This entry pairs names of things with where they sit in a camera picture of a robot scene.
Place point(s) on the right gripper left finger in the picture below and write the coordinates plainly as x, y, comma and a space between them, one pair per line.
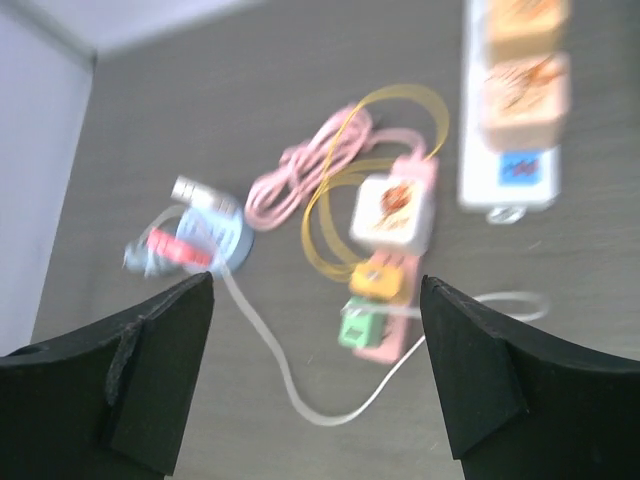
109, 400

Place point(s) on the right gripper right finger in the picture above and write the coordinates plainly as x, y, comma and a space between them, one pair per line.
519, 403

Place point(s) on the pink power strip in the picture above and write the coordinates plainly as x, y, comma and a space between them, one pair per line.
395, 344

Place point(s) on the red pink charger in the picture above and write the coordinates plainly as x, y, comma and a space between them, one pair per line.
175, 250

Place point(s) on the green plug adapter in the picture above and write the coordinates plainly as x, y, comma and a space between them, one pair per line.
364, 323

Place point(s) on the yellow charger block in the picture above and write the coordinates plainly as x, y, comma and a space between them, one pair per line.
371, 280

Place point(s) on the white multicolour power strip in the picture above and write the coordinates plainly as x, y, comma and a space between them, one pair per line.
503, 186

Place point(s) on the white cube socket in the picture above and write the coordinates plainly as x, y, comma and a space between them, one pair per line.
393, 213

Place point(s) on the pink cube socket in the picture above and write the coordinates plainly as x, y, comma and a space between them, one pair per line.
525, 103

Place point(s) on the orange cube socket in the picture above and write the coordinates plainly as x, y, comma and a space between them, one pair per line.
518, 29

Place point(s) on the white charger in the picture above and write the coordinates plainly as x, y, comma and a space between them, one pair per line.
201, 196

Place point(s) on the round light blue socket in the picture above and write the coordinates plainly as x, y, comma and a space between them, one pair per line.
227, 238

